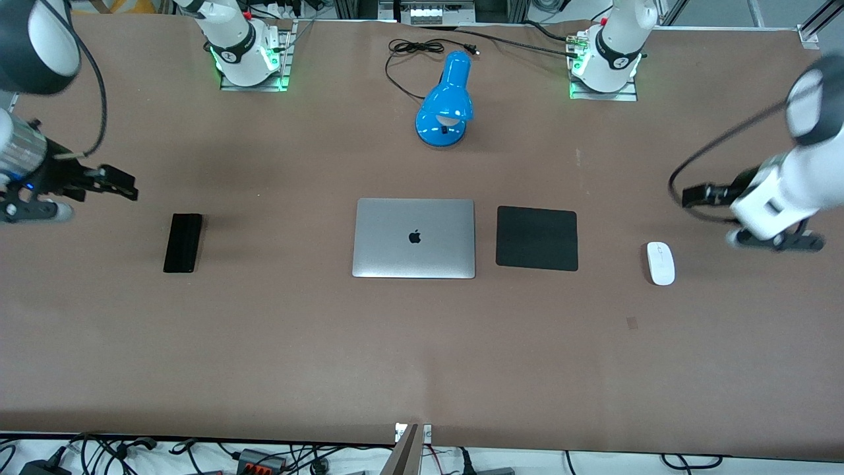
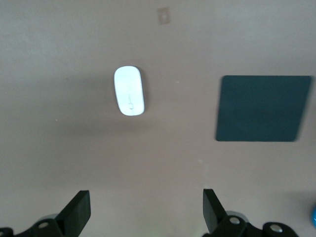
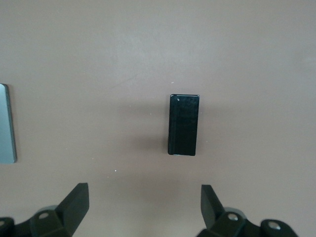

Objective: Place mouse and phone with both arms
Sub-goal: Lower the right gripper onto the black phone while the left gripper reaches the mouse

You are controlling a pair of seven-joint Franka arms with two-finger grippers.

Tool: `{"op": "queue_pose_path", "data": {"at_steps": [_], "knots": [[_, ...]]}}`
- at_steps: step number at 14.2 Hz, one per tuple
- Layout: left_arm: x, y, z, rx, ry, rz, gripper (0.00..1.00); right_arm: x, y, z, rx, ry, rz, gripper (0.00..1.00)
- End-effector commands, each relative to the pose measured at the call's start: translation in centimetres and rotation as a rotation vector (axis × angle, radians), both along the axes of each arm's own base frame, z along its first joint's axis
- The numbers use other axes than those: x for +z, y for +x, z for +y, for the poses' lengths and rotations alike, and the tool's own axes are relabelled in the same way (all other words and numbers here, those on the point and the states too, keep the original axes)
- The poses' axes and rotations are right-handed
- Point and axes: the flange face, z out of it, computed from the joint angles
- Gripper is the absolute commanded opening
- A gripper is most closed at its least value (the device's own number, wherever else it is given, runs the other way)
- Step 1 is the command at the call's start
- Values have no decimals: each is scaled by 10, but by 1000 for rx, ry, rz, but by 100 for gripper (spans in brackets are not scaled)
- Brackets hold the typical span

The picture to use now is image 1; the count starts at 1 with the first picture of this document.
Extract white computer mouse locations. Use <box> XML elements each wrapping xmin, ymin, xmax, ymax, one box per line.
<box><xmin>646</xmin><ymin>241</ymin><xmax>676</xmax><ymax>286</ymax></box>

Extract black smartphone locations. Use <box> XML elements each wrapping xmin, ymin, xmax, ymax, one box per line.
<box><xmin>163</xmin><ymin>212</ymin><xmax>204</xmax><ymax>274</ymax></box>

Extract black mouse pad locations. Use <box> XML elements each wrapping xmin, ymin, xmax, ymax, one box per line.
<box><xmin>495</xmin><ymin>205</ymin><xmax>580</xmax><ymax>272</ymax></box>

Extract blue desk lamp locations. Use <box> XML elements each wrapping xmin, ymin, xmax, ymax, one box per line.
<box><xmin>415</xmin><ymin>51</ymin><xmax>474</xmax><ymax>148</ymax></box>

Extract silver laptop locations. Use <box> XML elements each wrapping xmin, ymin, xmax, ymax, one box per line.
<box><xmin>351</xmin><ymin>198</ymin><xmax>477</xmax><ymax>280</ymax></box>

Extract black power brick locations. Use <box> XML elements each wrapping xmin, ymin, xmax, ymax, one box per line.
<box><xmin>18</xmin><ymin>459</ymin><xmax>73</xmax><ymax>475</ymax></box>

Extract grey adapter with orange plugs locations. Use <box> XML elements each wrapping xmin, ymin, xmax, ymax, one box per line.
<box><xmin>236</xmin><ymin>448</ymin><xmax>289</xmax><ymax>475</ymax></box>

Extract white power strip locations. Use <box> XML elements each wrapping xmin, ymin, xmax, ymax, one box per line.
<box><xmin>399</xmin><ymin>1</ymin><xmax>476</xmax><ymax>26</ymax></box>

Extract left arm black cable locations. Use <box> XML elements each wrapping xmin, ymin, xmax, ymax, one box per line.
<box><xmin>668</xmin><ymin>98</ymin><xmax>802</xmax><ymax>225</ymax></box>

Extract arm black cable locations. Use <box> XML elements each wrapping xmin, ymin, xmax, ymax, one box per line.
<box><xmin>668</xmin><ymin>98</ymin><xmax>802</xmax><ymax>225</ymax></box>
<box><xmin>53</xmin><ymin>13</ymin><xmax>109</xmax><ymax>161</ymax></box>

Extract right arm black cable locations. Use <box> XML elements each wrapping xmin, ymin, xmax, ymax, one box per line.
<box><xmin>53</xmin><ymin>13</ymin><xmax>109</xmax><ymax>161</ymax></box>

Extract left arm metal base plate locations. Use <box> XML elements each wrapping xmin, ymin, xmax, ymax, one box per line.
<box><xmin>568</xmin><ymin>30</ymin><xmax>640</xmax><ymax>102</ymax></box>

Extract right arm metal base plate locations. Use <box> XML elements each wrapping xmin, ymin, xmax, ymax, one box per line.
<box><xmin>219</xmin><ymin>20</ymin><xmax>298</xmax><ymax>92</ymax></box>

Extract thick black table cable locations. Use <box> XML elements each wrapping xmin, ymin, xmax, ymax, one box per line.
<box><xmin>422</xmin><ymin>25</ymin><xmax>581</xmax><ymax>61</ymax></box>

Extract short black cable loop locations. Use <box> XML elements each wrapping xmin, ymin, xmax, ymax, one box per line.
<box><xmin>661</xmin><ymin>453</ymin><xmax>724</xmax><ymax>471</ymax></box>

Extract thin black lamp cord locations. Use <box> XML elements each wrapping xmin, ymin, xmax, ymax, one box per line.
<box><xmin>384</xmin><ymin>38</ymin><xmax>480</xmax><ymax>101</ymax></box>

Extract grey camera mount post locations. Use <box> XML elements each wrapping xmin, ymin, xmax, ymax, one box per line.
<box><xmin>381</xmin><ymin>424</ymin><xmax>423</xmax><ymax>475</ymax></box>

